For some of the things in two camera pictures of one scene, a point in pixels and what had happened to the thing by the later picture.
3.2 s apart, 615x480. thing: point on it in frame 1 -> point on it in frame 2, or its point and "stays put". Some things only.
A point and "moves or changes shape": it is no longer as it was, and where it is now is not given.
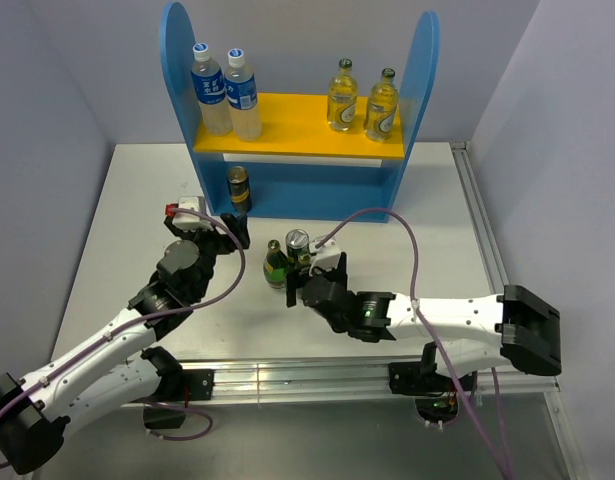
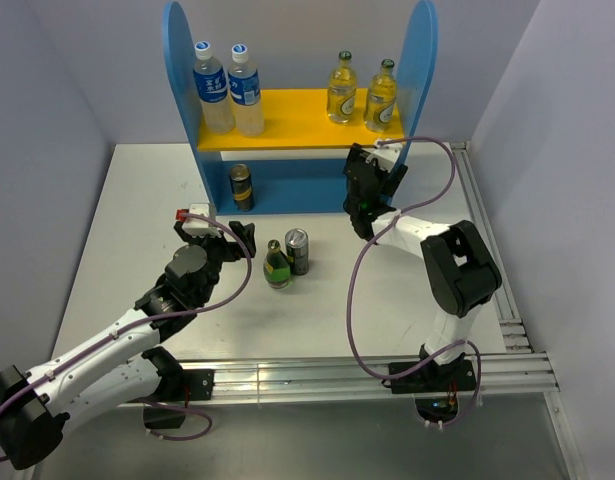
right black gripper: [296, 278] -> [389, 186]
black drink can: [237, 179] stays put
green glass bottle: [275, 266] stays put
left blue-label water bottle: [210, 91] stays put
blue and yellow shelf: [299, 166] stays put
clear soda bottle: [342, 98] moves or changes shape
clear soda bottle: [381, 108] moves or changes shape
